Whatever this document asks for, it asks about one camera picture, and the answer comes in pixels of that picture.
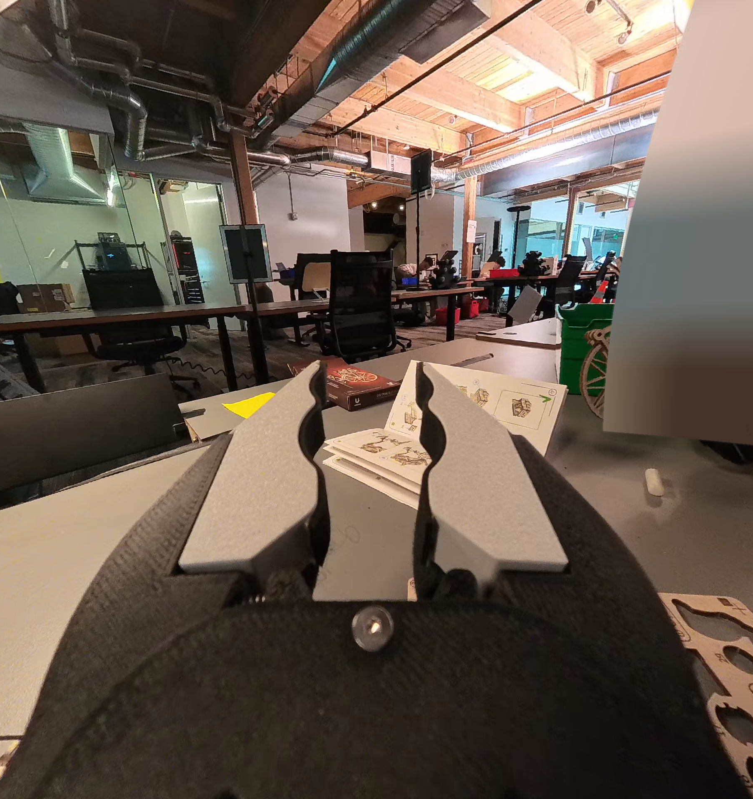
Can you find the yellow sticky note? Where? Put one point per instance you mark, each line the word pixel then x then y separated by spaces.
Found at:
pixel 248 404

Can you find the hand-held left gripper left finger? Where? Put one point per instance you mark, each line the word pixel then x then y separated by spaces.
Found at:
pixel 251 487

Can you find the wooden model wheel assembly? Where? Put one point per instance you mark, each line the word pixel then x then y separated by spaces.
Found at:
pixel 595 374

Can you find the long dark office table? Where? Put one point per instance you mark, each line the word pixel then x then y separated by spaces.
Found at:
pixel 102 314

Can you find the black desk partition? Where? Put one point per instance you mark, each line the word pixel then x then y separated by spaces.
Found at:
pixel 71 424

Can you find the black mesh office chair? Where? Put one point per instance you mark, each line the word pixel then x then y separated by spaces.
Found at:
pixel 361 293

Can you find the green plastic bin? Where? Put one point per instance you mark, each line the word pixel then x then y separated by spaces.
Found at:
pixel 576 318

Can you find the black screen on pole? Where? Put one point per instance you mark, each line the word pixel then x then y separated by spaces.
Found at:
pixel 421 171

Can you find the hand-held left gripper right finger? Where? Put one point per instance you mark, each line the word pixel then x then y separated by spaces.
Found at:
pixel 489 493

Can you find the laser-cut wooden parts sheet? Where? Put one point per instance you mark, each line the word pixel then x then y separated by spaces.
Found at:
pixel 701 630

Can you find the dark red model kit box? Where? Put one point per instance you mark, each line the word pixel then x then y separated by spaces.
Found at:
pixel 361 384

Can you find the white rounded board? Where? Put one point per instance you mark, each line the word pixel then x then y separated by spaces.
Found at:
pixel 526 334

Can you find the open paper instruction booklet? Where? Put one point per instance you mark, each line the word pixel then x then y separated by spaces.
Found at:
pixel 514 406

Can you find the small white wax piece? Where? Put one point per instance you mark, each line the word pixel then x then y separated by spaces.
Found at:
pixel 653 482

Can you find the red storage bin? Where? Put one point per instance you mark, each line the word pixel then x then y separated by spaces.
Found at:
pixel 503 273

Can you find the grey framed panel on stand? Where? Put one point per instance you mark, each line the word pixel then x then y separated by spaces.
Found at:
pixel 246 253

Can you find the cardboard box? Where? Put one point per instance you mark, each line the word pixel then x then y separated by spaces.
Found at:
pixel 42 296

